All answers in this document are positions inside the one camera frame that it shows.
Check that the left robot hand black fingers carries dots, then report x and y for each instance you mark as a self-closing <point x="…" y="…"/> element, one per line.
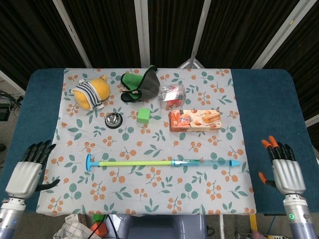
<point x="25" y="176"/>

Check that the blue green water pump toy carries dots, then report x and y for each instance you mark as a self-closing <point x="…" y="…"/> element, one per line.
<point x="137" y="163"/>

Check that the orange biscuit box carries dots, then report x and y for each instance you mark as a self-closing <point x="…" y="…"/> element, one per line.
<point x="194" y="122"/>

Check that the small green block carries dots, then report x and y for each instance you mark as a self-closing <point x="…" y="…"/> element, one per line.
<point x="98" y="218"/>

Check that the floral print tablecloth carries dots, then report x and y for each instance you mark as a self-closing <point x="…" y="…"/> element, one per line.
<point x="162" y="194"/>

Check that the green cube block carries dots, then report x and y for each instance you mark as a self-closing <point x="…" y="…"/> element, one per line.
<point x="143" y="115"/>

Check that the clear plastic box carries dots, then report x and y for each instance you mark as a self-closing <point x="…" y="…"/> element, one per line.
<point x="172" y="90"/>

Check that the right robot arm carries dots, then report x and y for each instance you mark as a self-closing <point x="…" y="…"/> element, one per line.
<point x="299" y="216"/>

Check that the green and grey cloth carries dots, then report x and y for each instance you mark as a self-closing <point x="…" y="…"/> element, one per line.
<point x="149" y="84"/>

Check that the yellow plush toy striped shirt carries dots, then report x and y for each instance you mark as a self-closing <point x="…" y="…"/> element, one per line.
<point x="101" y="87"/>

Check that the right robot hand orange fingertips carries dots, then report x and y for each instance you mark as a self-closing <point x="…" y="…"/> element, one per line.
<point x="289" y="174"/>

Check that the white grid pattern bag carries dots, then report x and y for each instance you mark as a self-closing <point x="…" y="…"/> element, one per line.
<point x="72" y="230"/>

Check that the orange block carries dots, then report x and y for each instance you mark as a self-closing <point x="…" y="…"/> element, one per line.
<point x="99" y="230"/>

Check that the white frame post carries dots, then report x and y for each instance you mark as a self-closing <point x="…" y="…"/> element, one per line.
<point x="142" y="32"/>
<point x="12" y="82"/>
<point x="200" y="32"/>
<point x="279" y="35"/>
<point x="312" y="121"/>
<point x="72" y="35"/>

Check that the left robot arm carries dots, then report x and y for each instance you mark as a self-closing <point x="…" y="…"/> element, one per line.
<point x="10" y="219"/>

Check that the silver call bell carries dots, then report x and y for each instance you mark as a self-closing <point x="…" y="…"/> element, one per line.
<point x="113" y="120"/>

